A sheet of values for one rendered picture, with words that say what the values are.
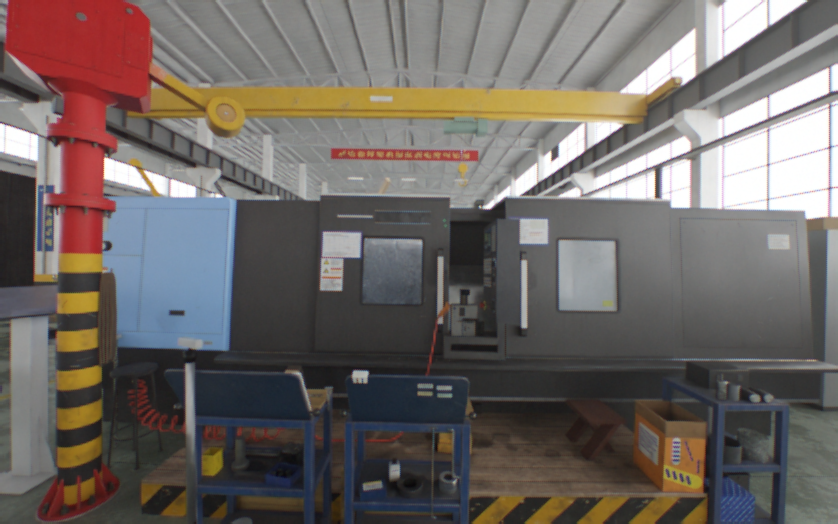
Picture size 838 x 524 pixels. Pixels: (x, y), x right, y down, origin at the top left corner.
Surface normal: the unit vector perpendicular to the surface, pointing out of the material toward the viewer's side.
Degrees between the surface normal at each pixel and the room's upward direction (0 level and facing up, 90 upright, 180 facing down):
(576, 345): 86
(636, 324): 86
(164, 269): 86
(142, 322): 86
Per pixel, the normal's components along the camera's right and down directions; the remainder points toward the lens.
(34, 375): 1.00, 0.02
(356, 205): 0.00, -0.06
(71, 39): 0.61, 0.01
